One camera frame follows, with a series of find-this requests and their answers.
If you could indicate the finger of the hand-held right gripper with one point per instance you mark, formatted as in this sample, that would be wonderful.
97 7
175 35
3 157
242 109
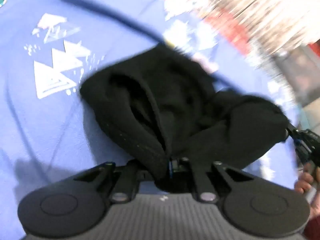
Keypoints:
293 132

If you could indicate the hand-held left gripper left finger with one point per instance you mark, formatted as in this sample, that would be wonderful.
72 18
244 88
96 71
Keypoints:
130 177

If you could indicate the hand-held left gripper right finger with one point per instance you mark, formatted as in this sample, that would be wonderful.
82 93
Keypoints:
179 166

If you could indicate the black pants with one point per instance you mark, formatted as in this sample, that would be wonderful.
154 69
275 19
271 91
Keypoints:
160 110

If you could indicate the person's right hand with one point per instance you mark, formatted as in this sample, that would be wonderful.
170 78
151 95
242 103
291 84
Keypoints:
305 183

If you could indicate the blue printed bed sheet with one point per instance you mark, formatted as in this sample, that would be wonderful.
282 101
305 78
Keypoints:
37 130

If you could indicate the red and white patterned cloth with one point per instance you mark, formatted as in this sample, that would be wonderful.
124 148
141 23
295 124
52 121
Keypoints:
250 10

